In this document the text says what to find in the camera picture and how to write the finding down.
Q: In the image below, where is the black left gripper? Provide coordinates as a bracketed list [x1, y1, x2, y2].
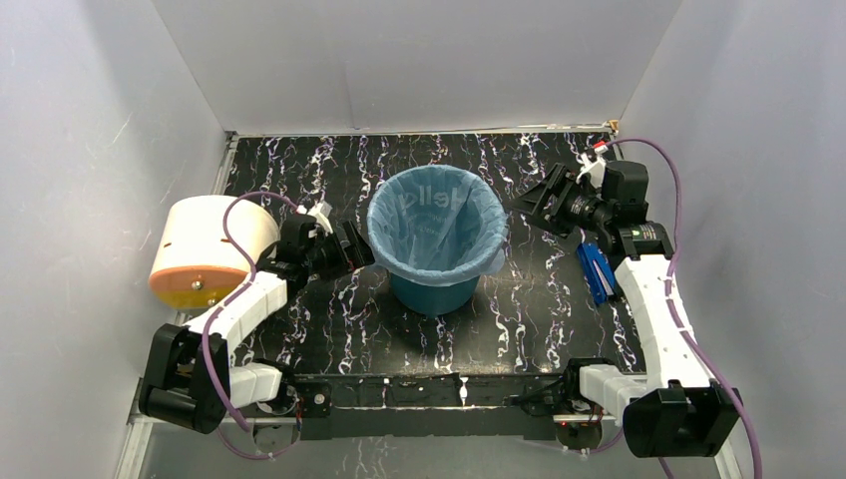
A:
[303, 222, 380, 283]

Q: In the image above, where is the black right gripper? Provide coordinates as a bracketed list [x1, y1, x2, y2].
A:
[505, 163, 612, 240]

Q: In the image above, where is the teal plastic trash bin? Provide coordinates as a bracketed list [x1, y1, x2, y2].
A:
[389, 274, 480, 317]

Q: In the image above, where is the blue stapler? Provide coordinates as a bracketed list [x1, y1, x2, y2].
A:
[576, 242, 617, 305]

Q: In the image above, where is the light blue plastic bag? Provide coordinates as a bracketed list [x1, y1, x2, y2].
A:
[366, 165, 508, 287]

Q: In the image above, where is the cream orange round container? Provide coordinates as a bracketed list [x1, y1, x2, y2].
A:
[149, 195, 279, 310]

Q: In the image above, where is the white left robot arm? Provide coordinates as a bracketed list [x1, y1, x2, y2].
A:
[138, 214, 374, 434]

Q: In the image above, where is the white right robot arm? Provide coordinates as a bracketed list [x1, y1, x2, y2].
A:
[509, 161, 739, 458]

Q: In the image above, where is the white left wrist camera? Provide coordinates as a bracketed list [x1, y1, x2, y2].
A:
[296, 201, 333, 235]

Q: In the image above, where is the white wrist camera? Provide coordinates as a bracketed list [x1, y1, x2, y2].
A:
[296, 201, 333, 235]
[576, 142, 609, 190]

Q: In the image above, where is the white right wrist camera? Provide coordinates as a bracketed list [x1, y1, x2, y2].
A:
[576, 142, 609, 190]

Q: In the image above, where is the black front mounting rail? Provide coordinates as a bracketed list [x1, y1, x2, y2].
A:
[234, 371, 626, 443]

